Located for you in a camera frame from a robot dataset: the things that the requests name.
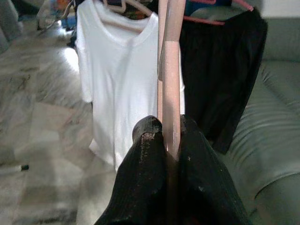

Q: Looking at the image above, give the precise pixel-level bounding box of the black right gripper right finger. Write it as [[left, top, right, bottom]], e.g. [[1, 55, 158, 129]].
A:
[[174, 114, 252, 225]]

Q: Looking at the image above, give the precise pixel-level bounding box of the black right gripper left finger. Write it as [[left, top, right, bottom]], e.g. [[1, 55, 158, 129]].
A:
[[93, 114, 175, 225]]

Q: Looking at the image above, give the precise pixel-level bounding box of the pink plastic clothes hanger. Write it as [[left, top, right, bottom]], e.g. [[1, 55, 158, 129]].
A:
[[102, 0, 153, 17], [156, 0, 185, 162]]

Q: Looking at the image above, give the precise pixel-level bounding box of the red clothes hanger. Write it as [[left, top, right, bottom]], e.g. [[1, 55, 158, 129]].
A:
[[182, 0, 255, 26]]

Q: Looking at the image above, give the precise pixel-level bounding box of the grey green leather sofa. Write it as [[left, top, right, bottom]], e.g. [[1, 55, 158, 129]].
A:
[[189, 8, 300, 225]]

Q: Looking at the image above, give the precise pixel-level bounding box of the white t-shirt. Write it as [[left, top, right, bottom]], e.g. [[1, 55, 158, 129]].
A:
[[74, 0, 186, 172]]

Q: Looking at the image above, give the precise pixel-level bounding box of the black garment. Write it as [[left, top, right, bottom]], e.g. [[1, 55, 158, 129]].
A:
[[179, 8, 269, 155]]

